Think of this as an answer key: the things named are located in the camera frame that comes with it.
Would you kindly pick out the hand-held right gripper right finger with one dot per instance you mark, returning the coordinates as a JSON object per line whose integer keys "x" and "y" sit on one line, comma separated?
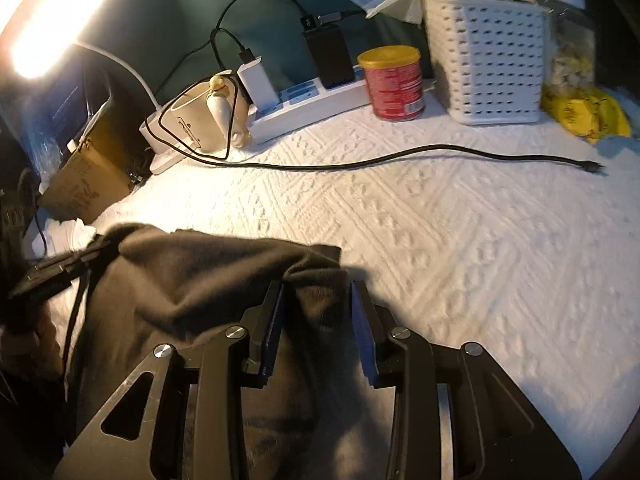
{"x": 362, "y": 330}

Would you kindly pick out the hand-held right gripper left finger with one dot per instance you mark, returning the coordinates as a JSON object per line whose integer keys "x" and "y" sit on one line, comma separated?
{"x": 272, "y": 330}

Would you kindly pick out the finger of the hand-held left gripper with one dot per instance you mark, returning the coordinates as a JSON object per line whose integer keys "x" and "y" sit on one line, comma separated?
{"x": 55, "y": 272}

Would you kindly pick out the dark brown pants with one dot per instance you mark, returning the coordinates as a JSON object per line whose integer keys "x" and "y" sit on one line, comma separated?
{"x": 200, "y": 280}

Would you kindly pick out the person's left hand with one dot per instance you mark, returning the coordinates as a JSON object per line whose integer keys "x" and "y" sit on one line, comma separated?
{"x": 30, "y": 350}

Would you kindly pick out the brown cardboard box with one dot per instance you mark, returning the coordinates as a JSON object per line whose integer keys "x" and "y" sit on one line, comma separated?
{"x": 85, "y": 185}

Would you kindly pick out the white textured blanket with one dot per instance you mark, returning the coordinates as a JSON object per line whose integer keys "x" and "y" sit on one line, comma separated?
{"x": 425, "y": 240}

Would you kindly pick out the dark blue monitor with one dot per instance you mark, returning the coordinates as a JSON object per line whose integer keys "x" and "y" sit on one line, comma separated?
{"x": 65, "y": 105}

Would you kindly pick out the white mug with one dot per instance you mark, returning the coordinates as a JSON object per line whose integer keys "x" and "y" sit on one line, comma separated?
{"x": 192, "y": 120}

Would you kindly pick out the white desk lamp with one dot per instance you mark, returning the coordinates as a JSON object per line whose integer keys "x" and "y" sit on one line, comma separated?
{"x": 55, "y": 25}

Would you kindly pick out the white power strip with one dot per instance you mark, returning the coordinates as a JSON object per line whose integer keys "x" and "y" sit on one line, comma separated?
{"x": 305, "y": 110}

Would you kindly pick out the red can with yellow lid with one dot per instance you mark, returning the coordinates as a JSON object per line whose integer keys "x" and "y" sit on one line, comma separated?
{"x": 395, "y": 87}

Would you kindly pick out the white charger plug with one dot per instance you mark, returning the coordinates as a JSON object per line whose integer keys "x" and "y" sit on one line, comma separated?
{"x": 257, "y": 85}

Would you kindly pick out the black power adapter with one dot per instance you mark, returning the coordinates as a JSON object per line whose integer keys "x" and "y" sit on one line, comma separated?
{"x": 330, "y": 57}

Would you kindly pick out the white perforated plastic basket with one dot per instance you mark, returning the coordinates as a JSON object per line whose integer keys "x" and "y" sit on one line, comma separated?
{"x": 485, "y": 60}

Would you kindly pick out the yellow snack bag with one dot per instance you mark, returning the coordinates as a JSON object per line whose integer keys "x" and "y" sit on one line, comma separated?
{"x": 585, "y": 112}

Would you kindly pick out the clear jar with white lid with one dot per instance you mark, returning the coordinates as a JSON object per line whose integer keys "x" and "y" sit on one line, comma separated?
{"x": 570, "y": 55}

